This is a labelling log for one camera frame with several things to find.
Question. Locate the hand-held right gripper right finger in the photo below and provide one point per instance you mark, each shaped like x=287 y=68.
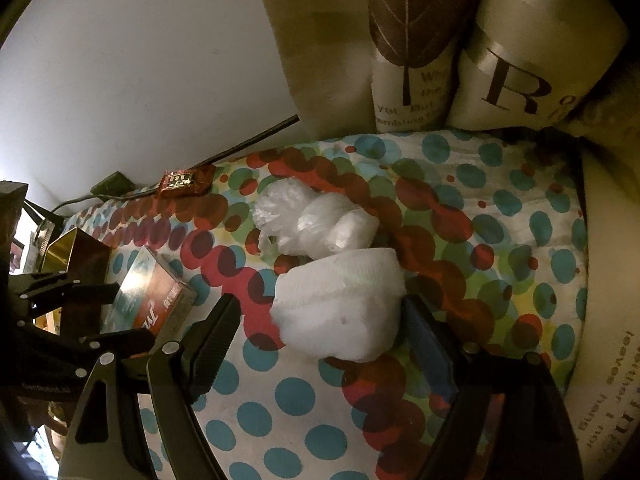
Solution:
x=432 y=355

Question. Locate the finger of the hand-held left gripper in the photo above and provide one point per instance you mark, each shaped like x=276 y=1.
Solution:
x=120 y=342
x=75 y=291

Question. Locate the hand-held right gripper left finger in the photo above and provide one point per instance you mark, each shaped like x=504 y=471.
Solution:
x=215 y=340

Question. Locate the gold metal tray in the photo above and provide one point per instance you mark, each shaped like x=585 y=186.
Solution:
x=75 y=255

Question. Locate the white cloth roll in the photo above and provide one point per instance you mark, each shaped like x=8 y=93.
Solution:
x=340 y=305

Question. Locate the polka dot tablecloth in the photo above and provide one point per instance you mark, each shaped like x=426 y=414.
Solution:
x=300 y=400

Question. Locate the black inline power brick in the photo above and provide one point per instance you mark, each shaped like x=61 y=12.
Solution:
x=111 y=183

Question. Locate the crumpled white plastic bag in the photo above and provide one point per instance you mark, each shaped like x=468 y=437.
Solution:
x=315 y=225

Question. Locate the red snack packet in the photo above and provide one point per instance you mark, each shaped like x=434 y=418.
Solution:
x=182 y=182

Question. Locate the beige printed curtain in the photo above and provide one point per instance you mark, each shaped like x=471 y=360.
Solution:
x=525 y=35

